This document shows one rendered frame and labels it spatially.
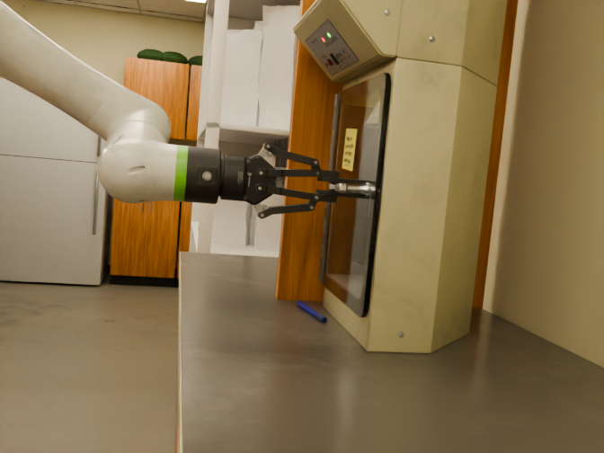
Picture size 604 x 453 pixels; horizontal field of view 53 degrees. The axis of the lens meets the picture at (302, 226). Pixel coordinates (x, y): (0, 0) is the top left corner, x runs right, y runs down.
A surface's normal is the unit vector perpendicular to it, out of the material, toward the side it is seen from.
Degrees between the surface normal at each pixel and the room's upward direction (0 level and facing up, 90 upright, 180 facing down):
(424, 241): 90
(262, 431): 0
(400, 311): 90
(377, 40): 90
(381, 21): 90
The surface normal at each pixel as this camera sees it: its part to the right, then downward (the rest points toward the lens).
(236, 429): 0.09, -0.99
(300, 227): 0.19, 0.11
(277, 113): -0.46, 0.21
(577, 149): -0.98, -0.07
